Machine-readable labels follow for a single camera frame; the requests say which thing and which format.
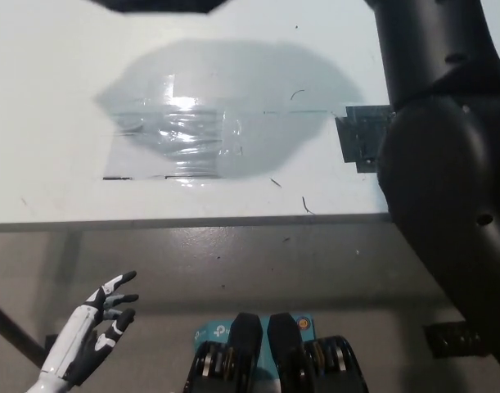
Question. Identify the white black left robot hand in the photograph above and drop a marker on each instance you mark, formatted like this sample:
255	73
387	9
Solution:
77	340

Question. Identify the dark tape patch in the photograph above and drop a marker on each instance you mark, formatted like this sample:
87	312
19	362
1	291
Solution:
360	139

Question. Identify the clear tape patch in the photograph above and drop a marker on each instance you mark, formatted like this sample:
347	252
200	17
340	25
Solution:
184	135

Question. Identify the grey black plastic bag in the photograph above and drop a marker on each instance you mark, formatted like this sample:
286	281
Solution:
163	6

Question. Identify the teal router box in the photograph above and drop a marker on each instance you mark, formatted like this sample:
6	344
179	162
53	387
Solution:
206	333

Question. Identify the black table leg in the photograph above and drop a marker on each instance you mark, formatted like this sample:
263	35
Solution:
12	333

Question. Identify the black left robot torso block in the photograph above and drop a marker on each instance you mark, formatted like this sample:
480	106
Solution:
243	340

